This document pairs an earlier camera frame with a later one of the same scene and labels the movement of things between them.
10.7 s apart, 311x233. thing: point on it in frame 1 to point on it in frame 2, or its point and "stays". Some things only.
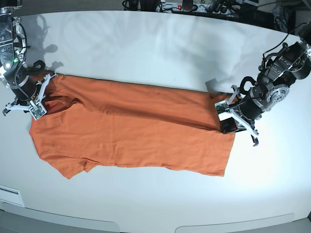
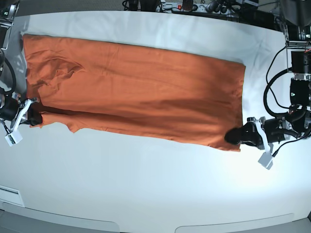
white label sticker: [11, 195] stays
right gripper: [246, 111] to [276, 129]
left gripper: [24, 87] to [9, 107]
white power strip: [178, 7] stays
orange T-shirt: [92, 121] to [82, 83]
